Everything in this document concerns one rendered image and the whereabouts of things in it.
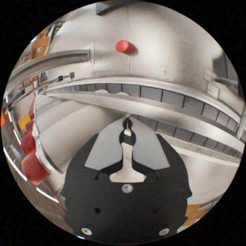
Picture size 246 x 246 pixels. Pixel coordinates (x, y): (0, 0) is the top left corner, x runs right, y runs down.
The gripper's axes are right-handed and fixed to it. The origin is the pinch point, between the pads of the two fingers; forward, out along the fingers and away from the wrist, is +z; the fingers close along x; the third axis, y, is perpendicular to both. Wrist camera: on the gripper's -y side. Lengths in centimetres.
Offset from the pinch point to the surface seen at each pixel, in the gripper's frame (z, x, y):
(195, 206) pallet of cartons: -86, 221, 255
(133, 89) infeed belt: 5.6, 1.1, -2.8
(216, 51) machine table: 0.7, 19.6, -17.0
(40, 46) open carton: 78, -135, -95
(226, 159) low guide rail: -9.3, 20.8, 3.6
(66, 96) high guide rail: 3.3, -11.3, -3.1
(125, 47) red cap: 8.4, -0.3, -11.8
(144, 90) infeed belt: 4.5, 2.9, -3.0
